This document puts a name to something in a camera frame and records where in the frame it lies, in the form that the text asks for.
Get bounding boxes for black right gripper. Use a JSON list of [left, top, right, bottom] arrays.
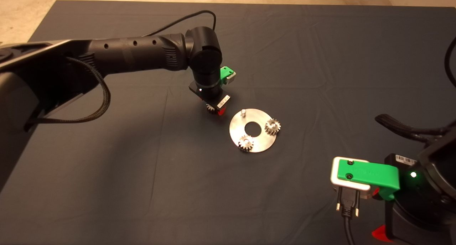
[[370, 153, 456, 245]]

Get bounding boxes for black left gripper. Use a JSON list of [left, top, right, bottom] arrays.
[[189, 82, 232, 117]]

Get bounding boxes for round metal carrier plate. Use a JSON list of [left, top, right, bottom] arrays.
[[229, 109, 279, 153]]

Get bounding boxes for dark grey table cloth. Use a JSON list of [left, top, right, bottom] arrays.
[[0, 0, 456, 245]]

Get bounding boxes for green left camera mount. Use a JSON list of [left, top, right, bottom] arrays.
[[219, 66, 235, 85]]

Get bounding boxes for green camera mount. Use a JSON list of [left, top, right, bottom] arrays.
[[219, 66, 235, 85], [337, 159, 400, 202]]

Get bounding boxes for green right camera mount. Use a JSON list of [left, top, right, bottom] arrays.
[[337, 159, 400, 202]]

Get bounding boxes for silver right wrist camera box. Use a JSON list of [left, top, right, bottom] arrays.
[[330, 156, 373, 191]]

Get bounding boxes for braided black right arm cable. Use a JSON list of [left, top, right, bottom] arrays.
[[375, 114, 456, 143]]

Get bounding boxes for braided black arm cable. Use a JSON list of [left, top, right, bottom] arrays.
[[375, 114, 456, 143], [23, 56, 112, 124]]

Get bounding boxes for smooth black left camera cable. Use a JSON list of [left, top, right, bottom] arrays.
[[142, 10, 217, 37]]

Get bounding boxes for braided black left arm cable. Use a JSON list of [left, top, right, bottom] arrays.
[[23, 56, 112, 124]]

